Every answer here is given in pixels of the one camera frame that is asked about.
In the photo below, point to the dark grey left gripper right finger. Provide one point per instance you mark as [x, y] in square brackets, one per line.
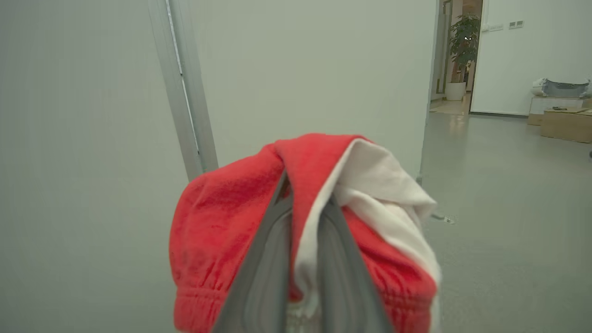
[344, 286]

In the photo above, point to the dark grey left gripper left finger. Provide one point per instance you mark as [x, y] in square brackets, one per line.
[259, 286]

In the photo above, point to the green potted plant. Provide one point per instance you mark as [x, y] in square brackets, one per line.
[465, 41]

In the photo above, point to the white plant pot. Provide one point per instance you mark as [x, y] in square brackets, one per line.
[455, 91]

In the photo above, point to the white wall switch panel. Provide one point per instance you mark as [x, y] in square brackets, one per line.
[516, 24]
[495, 27]

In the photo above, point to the metal floor door stopper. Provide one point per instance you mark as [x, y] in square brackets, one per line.
[445, 218]

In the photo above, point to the grey metal frame post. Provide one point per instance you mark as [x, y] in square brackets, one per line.
[185, 92]

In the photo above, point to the brown cardboard box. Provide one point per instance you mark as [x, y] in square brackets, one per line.
[566, 125]

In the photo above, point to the red shorts with white stripe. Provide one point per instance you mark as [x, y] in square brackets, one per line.
[217, 222]

